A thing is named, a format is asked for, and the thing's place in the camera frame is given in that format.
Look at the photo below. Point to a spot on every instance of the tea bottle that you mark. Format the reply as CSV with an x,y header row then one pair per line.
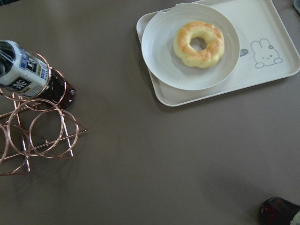
x,y
278,211
30,76

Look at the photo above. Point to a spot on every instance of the cream serving tray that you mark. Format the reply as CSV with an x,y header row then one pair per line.
x,y
267,52

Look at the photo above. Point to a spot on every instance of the white round plate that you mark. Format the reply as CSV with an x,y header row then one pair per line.
x,y
160,58

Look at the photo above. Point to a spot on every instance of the glazed donut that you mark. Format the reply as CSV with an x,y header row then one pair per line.
x,y
212,36

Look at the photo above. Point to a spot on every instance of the copper wire bottle rack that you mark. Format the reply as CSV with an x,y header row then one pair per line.
x,y
34,128

